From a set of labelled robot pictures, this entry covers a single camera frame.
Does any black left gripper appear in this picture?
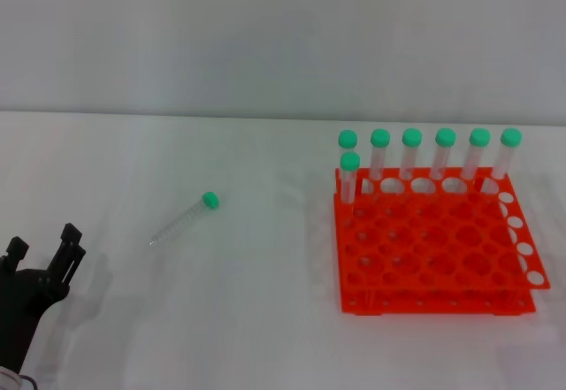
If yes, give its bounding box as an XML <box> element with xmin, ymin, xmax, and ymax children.
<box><xmin>0</xmin><ymin>222</ymin><xmax>88</xmax><ymax>374</ymax></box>

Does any clear green-capped test tube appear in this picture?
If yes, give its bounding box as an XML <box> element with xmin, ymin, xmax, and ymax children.
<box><xmin>399</xmin><ymin>127</ymin><xmax>424</xmax><ymax>182</ymax></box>
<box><xmin>340</xmin><ymin>151</ymin><xmax>362</xmax><ymax>228</ymax></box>
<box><xmin>461</xmin><ymin>127</ymin><xmax>493</xmax><ymax>182</ymax></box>
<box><xmin>149</xmin><ymin>191</ymin><xmax>221</xmax><ymax>248</ymax></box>
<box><xmin>430</xmin><ymin>127</ymin><xmax>458</xmax><ymax>182</ymax></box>
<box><xmin>491</xmin><ymin>127</ymin><xmax>524</xmax><ymax>180</ymax></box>
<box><xmin>338</xmin><ymin>129</ymin><xmax>366</xmax><ymax>195</ymax></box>
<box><xmin>369</xmin><ymin>128</ymin><xmax>392</xmax><ymax>184</ymax></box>

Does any orange plastic test tube rack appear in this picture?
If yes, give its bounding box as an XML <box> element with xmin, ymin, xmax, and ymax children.
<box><xmin>332</xmin><ymin>166</ymin><xmax>552</xmax><ymax>319</ymax></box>

